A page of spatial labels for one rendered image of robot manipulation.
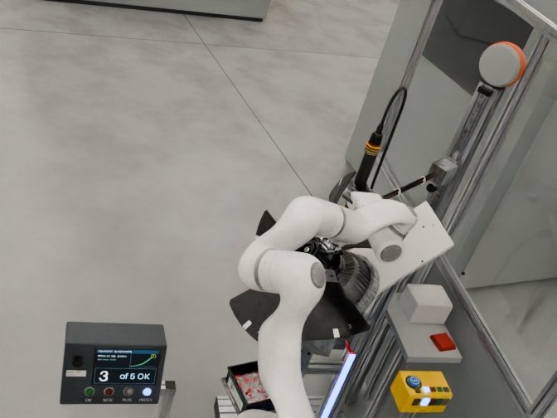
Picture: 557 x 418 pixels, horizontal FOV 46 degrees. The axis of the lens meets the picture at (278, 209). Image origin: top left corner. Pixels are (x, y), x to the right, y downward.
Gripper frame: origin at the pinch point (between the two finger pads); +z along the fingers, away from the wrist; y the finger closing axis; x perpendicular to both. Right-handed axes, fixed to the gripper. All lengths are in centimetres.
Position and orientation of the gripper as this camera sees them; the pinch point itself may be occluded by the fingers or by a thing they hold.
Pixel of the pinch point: (358, 187)
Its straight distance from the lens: 207.2
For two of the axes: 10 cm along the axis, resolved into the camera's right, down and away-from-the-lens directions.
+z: -1.9, -6.0, 7.8
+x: 2.4, -8.0, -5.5
